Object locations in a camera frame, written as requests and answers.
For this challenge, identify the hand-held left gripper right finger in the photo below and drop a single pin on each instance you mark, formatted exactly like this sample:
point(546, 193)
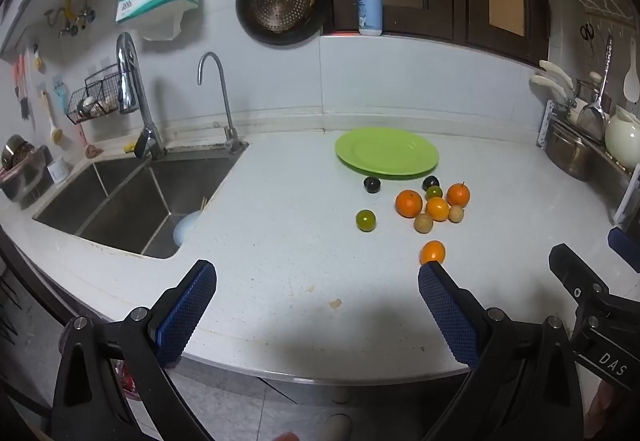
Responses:
point(450, 316)

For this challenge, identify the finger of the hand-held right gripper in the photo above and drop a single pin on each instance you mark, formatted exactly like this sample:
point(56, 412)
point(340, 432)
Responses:
point(575, 271)
point(626, 243)

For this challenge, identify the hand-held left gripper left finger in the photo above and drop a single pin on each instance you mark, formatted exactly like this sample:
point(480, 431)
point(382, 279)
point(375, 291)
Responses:
point(185, 316)

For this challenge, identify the orange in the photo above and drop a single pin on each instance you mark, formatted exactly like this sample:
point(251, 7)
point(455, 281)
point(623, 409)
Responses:
point(433, 252)
point(409, 203)
point(458, 194)
point(437, 209)

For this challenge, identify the brown kiwi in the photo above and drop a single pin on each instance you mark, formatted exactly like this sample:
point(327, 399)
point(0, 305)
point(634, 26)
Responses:
point(423, 222)
point(455, 214)

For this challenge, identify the dark plum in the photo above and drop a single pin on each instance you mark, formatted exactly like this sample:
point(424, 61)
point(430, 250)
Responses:
point(371, 185)
point(430, 181)

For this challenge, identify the green plate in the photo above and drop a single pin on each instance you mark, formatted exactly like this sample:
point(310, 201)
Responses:
point(385, 153)

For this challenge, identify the person's right forearm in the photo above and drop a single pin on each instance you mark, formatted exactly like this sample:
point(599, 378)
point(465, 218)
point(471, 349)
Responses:
point(605, 406)

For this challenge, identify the steel dish rack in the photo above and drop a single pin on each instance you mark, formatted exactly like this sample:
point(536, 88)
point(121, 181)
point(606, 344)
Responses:
point(617, 181)

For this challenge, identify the white bowl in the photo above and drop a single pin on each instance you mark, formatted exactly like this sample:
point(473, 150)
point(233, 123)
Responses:
point(186, 229)

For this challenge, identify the steel pot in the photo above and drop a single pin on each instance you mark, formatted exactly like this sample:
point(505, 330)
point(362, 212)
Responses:
point(567, 153)

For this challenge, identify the white ceramic pitcher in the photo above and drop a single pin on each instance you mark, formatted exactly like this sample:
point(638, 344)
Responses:
point(622, 136)

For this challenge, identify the green citrus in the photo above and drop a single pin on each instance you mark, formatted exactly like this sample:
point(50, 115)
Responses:
point(365, 220)
point(434, 193)

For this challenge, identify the steel kitchen sink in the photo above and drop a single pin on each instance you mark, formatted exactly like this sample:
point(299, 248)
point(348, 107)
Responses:
point(125, 206)

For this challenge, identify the steel ladle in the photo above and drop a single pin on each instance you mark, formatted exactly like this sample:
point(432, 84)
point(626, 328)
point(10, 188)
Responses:
point(594, 113)

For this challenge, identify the white knife holder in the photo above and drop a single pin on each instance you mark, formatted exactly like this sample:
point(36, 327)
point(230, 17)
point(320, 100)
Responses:
point(546, 121)

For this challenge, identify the person's shoe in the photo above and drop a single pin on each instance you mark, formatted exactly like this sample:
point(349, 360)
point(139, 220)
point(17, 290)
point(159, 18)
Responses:
point(337, 427)

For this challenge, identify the white spoon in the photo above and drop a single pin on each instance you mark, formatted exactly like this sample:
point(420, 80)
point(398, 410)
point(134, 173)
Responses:
point(631, 83)

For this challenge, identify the yellow sponge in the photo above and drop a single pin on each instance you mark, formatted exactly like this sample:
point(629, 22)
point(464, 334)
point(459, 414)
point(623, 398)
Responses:
point(129, 147)

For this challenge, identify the brown sponge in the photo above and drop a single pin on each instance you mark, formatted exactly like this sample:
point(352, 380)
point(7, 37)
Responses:
point(93, 151)

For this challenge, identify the white cup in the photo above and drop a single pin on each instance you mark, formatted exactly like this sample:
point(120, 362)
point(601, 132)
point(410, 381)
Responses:
point(57, 169)

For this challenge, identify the black scissors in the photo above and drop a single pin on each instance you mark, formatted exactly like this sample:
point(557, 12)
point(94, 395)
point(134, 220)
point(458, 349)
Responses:
point(586, 32)

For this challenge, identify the thin gooseneck faucet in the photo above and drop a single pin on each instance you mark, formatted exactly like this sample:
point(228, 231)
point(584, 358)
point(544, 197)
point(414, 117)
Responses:
point(225, 101)

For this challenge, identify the wooden dish brush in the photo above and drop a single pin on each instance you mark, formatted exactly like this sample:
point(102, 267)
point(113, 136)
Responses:
point(51, 121)

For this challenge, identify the large chrome faucet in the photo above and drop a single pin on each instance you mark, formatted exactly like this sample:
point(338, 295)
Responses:
point(127, 71)

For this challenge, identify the pink hanging brush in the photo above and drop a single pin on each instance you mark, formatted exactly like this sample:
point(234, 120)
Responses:
point(20, 81)

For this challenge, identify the white pump soap bottle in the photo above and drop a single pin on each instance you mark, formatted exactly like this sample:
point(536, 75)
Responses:
point(370, 6)

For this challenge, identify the hanging metal utensils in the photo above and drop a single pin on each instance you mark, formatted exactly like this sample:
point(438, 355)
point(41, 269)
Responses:
point(70, 11)

